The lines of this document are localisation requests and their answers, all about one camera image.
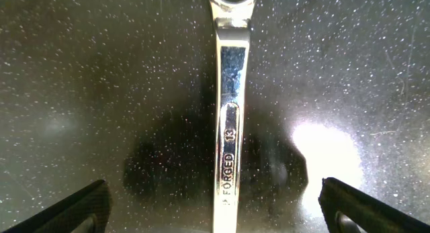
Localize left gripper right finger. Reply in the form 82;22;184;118
318;177;430;233

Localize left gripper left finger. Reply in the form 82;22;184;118
0;179;114;233

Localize wrench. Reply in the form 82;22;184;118
207;0;259;233

